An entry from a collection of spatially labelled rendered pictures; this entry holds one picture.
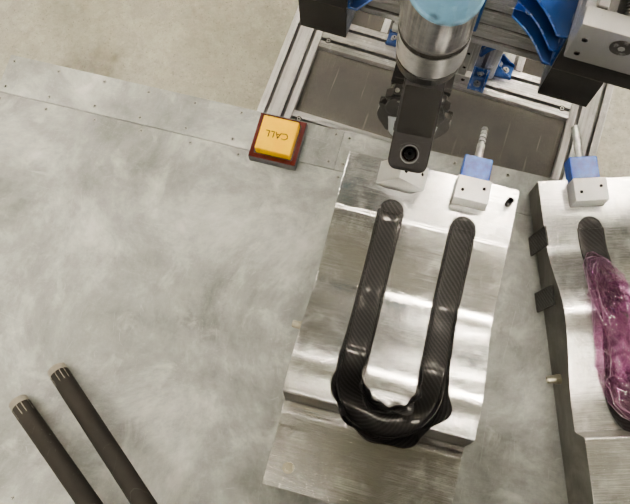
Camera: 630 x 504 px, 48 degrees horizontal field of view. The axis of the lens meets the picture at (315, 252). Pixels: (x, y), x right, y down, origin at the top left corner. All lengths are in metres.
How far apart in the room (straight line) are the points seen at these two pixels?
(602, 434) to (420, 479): 0.25
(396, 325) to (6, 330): 0.61
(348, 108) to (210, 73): 0.51
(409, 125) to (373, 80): 1.11
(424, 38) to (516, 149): 1.19
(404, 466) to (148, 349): 0.43
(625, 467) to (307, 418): 0.43
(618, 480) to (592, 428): 0.08
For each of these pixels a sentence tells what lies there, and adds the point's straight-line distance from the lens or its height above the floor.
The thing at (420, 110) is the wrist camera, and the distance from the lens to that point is 0.81.
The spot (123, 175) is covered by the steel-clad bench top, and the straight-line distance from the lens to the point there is 1.23.
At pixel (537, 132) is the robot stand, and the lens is 1.92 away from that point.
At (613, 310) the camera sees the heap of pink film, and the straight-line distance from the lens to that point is 1.06.
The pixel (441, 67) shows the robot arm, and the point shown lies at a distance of 0.76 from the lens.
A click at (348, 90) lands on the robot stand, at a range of 1.90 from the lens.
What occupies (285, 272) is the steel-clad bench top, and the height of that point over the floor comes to 0.80.
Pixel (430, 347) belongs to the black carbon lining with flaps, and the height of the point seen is 0.91.
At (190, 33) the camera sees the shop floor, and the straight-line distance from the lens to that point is 2.28.
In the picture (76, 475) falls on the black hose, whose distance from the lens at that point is 1.11.
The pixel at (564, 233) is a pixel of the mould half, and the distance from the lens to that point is 1.14.
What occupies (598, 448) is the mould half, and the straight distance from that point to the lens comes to 1.04.
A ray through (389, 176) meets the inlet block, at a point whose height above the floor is 0.92.
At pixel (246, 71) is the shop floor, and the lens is 2.19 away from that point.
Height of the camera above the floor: 1.89
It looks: 75 degrees down
